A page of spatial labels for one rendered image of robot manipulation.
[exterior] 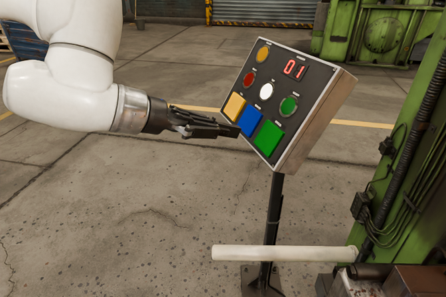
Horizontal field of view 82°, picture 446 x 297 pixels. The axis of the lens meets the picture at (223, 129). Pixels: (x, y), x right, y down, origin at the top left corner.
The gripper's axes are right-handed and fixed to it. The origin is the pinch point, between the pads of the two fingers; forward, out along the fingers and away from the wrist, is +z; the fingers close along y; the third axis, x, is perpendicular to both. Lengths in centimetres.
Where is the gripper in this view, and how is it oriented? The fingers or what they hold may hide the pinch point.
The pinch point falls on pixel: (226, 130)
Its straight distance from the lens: 61.5
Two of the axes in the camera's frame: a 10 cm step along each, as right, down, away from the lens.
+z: 8.2, 1.6, 5.5
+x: 3.8, -8.7, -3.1
